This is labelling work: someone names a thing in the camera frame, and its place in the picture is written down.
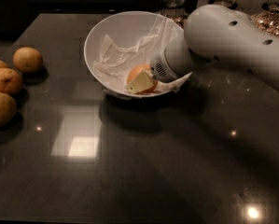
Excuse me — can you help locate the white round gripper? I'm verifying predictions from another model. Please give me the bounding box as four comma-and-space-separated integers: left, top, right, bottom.
126, 49, 184, 94

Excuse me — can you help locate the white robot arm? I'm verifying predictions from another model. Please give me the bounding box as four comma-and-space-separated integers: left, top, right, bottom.
127, 5, 279, 94

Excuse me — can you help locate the white bowl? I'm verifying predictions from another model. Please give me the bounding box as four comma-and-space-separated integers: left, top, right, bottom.
83, 10, 193, 99

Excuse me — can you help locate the white tissue paper liner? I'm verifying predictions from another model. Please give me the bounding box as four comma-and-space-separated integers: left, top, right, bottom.
92, 15, 193, 101

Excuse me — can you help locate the left glass cereal jar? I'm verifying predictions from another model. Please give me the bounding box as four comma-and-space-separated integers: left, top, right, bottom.
157, 0, 188, 27

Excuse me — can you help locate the yellowish orange at left front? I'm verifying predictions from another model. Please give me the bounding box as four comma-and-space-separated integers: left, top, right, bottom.
0, 92, 17, 127

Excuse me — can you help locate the right glass cereal jar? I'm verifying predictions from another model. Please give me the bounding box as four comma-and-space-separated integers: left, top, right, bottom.
251, 0, 279, 37

